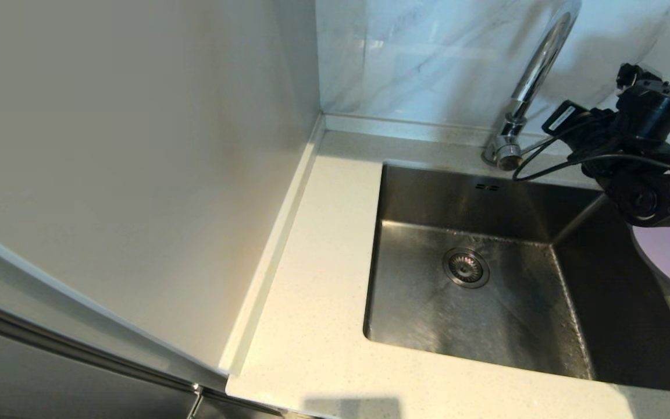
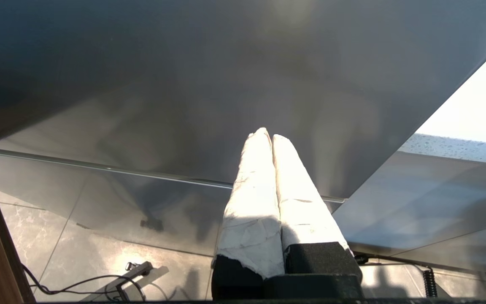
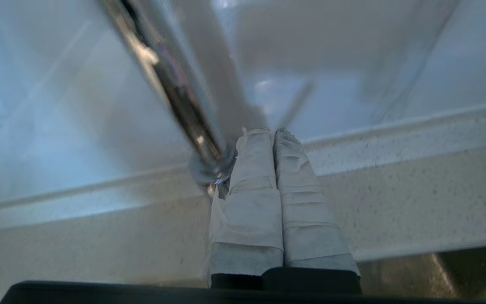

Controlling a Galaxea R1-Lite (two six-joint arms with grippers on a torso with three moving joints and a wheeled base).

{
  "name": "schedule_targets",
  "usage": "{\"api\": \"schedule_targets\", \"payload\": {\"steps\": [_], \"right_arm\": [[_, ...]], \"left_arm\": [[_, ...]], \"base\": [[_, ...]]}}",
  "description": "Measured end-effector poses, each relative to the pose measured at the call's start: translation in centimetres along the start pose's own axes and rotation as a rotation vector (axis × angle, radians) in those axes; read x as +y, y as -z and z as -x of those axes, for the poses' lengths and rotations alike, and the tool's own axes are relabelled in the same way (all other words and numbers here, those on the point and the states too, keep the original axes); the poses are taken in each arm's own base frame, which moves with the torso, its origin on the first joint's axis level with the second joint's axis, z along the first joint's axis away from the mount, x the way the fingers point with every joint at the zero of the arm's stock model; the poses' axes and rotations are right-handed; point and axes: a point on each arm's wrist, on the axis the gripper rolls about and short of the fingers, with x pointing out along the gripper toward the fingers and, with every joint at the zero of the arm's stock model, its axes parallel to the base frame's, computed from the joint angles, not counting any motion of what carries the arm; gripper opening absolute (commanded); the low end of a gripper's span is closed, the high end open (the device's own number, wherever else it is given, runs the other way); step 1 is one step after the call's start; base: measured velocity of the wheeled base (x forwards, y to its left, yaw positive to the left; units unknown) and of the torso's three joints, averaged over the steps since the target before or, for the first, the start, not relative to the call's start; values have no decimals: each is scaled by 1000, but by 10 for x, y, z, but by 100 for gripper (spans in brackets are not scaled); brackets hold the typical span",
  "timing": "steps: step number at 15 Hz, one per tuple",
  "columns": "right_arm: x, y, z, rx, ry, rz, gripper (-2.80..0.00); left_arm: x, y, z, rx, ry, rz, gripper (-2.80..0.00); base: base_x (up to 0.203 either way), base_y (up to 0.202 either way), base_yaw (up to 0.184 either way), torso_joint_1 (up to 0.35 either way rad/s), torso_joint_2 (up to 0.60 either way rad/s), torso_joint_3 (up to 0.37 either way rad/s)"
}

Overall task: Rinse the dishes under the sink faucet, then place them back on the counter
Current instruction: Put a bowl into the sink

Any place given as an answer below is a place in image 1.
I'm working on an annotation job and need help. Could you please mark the black wrist camera white label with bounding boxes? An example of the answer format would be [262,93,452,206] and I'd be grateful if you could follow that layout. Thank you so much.
[541,100,595,140]

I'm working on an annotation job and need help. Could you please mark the white tall cabinet side panel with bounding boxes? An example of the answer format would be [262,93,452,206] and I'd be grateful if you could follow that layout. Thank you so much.
[0,0,322,392]

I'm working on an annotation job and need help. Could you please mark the stainless steel appliance door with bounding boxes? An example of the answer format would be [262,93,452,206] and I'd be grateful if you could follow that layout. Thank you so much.
[0,291,289,419]

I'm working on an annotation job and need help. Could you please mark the chrome gooseneck faucet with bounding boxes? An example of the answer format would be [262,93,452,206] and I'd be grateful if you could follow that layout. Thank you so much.
[482,0,581,172]

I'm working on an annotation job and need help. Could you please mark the stainless steel sink basin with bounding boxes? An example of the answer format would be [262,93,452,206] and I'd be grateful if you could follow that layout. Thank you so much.
[363,162,670,392]

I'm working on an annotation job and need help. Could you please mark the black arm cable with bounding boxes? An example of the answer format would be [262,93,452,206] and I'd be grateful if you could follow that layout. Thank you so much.
[512,125,670,182]

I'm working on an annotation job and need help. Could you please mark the round metal drain strainer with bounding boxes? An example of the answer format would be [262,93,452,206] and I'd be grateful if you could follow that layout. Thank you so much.
[443,248,490,289]

